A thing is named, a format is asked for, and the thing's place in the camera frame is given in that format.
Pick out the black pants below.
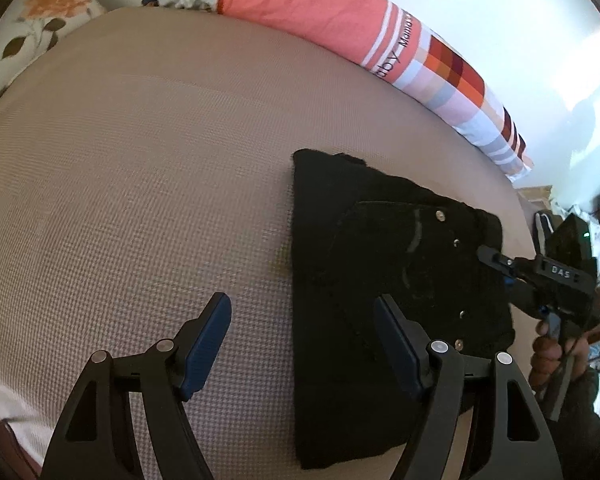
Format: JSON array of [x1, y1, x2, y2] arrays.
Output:
[[291, 150, 515, 469]]

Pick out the right forearm dark sleeve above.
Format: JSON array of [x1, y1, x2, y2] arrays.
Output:
[[547, 368, 600, 480]]

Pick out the right hand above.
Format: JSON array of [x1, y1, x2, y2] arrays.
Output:
[[529, 321, 590, 392]]

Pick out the black white striped garment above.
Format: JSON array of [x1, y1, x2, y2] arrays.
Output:
[[532, 210, 567, 261]]

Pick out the white bed sheet edge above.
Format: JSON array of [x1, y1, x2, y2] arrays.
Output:
[[0, 384, 50, 463]]

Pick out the beige textured bed mattress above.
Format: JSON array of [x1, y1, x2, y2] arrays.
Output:
[[0, 8, 533, 479]]

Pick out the pink striped bolster pillow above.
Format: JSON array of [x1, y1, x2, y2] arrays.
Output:
[[142, 0, 532, 181]]

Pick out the floral white pillow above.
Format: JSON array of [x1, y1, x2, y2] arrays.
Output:
[[0, 0, 106, 97]]

